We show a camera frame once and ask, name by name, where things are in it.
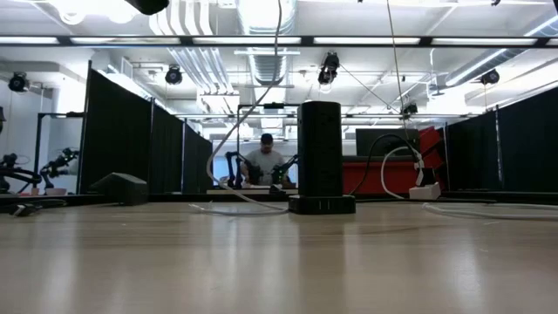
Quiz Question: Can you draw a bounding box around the red crate stack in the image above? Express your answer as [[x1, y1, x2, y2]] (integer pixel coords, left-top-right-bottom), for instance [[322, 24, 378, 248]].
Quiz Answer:
[[417, 126, 447, 189]]

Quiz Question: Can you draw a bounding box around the black monitor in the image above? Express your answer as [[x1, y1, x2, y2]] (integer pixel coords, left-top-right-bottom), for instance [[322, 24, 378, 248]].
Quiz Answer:
[[355, 127, 421, 158]]

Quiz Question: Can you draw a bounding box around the white power strip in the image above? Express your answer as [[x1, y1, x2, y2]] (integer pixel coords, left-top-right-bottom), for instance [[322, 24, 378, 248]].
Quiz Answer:
[[408, 182, 442, 201]]

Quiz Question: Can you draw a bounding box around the black tower power strip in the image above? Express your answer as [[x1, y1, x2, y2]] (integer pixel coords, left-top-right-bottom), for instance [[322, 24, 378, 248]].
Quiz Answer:
[[288, 100, 357, 215]]

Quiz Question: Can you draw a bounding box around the background wooden table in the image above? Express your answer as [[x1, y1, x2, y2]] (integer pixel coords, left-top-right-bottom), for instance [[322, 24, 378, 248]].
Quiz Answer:
[[205, 188, 290, 196]]

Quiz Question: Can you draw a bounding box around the silver ventilation duct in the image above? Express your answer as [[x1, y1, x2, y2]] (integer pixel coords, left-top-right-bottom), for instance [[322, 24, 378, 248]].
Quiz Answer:
[[236, 0, 298, 87]]

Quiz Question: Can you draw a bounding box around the thin black cable with connector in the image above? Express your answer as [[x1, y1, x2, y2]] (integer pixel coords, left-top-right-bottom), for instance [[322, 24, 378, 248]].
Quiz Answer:
[[0, 197, 68, 219]]

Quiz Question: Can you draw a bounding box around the black background rig frame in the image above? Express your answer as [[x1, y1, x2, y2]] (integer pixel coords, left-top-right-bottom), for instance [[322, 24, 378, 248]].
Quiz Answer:
[[33, 112, 86, 194], [235, 102, 299, 176]]

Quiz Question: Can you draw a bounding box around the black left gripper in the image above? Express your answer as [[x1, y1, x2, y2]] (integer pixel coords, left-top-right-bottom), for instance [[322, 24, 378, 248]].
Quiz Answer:
[[125, 0, 170, 16]]

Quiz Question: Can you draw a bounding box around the black aluminium table frame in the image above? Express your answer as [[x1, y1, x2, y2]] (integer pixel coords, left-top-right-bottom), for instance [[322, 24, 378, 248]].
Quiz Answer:
[[0, 192, 558, 207]]

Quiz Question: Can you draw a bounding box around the red storage box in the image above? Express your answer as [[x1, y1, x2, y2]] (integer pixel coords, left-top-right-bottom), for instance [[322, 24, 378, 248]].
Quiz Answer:
[[342, 154, 423, 195]]

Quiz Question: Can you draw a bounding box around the person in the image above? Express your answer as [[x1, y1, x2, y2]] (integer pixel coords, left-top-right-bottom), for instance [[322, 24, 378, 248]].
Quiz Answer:
[[242, 133, 289, 188]]

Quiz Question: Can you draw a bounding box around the white braided USB cable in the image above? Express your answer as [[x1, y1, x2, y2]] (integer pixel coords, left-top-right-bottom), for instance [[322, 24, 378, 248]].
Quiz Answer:
[[188, 0, 291, 218]]

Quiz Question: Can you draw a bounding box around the black partition curtain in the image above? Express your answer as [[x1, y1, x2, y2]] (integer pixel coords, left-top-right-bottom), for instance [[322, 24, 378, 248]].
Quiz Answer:
[[496, 86, 558, 194], [79, 60, 154, 195], [444, 111, 501, 193], [181, 121, 214, 195], [150, 98, 186, 195]]

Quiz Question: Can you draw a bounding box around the black charger block with label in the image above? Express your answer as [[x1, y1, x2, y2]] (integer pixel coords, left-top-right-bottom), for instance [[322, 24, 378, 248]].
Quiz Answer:
[[88, 172, 149, 207]]

